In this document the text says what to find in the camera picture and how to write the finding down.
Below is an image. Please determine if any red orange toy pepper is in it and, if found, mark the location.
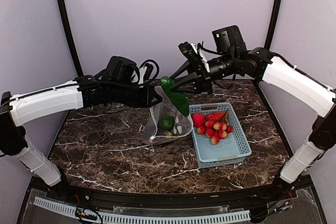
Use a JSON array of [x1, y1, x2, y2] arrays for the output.
[[205, 112, 228, 121]]

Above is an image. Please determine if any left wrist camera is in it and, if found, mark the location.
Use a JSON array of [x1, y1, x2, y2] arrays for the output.
[[104, 56, 161, 86]]

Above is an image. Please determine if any right black frame post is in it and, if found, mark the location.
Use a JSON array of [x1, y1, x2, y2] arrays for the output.
[[264, 0, 281, 50]]

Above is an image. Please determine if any green toy cucumber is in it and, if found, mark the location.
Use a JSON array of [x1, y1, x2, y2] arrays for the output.
[[160, 76, 190, 116]]

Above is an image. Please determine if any light blue plastic basket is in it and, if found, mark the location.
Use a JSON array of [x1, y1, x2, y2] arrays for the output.
[[190, 102, 251, 168]]

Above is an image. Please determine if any green toy lime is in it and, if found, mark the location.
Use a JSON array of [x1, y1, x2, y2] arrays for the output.
[[157, 116, 175, 131]]

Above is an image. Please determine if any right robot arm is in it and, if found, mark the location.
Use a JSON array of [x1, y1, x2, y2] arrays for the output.
[[171, 42, 335, 200]]

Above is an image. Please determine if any purple toy eggplant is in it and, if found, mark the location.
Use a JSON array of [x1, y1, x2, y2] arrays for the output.
[[156, 128, 174, 136]]

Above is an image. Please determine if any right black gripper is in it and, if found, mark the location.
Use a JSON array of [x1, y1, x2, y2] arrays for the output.
[[168, 51, 237, 94]]

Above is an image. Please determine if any black front table rail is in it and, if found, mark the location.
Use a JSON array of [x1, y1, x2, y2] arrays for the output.
[[44, 179, 297, 211]]

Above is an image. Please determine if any black frame post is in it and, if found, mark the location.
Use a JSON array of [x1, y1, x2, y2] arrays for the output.
[[264, 0, 281, 50], [57, 0, 84, 77]]

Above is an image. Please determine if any left black frame post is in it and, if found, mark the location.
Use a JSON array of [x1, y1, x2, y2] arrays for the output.
[[57, 0, 84, 77]]

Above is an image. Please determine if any red lychee bunch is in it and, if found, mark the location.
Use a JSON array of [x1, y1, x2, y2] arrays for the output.
[[194, 110, 234, 145]]

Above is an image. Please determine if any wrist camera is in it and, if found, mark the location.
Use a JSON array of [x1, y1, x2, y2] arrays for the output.
[[178, 25, 247, 63], [104, 56, 161, 86]]

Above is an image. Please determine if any clear dotted zip bag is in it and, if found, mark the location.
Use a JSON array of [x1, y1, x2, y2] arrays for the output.
[[142, 86, 193, 145]]

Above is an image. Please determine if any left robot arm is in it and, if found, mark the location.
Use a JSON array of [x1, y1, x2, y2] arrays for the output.
[[1, 76, 162, 201]]

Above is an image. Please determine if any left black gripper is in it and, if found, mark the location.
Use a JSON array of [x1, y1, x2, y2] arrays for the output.
[[110, 82, 163, 108]]

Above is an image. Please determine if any slotted grey cable duct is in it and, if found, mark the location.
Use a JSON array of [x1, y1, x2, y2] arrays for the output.
[[33, 196, 251, 224]]

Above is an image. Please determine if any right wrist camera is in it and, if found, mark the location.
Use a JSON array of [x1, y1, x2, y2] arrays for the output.
[[178, 25, 247, 63]]

